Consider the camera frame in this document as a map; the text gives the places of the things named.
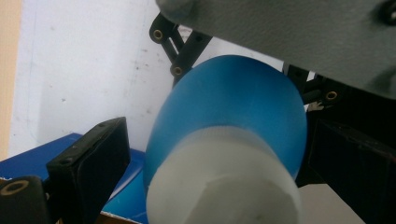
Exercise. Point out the white table mat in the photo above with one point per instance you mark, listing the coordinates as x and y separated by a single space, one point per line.
77 62

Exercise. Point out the blue cardboard box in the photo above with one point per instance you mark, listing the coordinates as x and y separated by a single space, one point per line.
28 161

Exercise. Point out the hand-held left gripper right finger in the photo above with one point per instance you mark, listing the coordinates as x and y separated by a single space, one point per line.
358 168

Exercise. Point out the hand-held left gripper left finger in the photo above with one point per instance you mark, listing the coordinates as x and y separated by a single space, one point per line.
87 168

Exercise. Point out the blue bottle with white cap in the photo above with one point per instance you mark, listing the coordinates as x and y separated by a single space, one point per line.
230 102

